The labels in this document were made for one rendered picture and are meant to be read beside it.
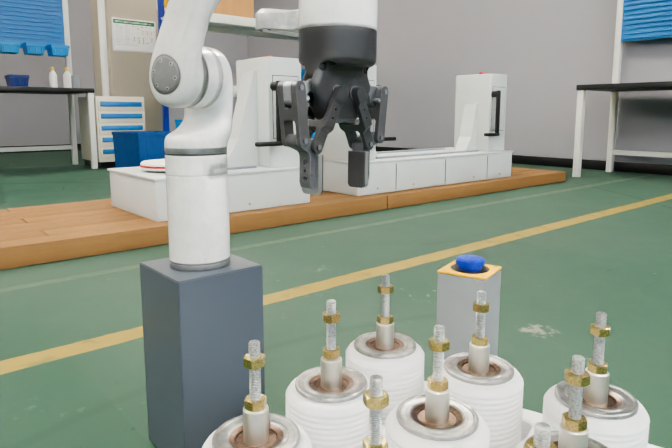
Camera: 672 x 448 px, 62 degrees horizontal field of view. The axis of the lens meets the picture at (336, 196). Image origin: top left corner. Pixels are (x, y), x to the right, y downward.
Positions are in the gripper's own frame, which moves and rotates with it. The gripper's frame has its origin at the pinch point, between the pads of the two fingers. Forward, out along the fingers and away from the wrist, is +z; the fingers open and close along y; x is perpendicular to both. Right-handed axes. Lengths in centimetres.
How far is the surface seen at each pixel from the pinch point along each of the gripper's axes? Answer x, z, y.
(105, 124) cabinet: 488, 9, 222
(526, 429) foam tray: -13.7, 29.8, 18.3
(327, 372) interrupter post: -0.5, 19.9, -1.6
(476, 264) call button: -1.8, 14.2, 27.6
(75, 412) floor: 60, 48, -2
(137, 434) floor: 45, 47, 2
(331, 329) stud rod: -0.4, 15.5, -0.9
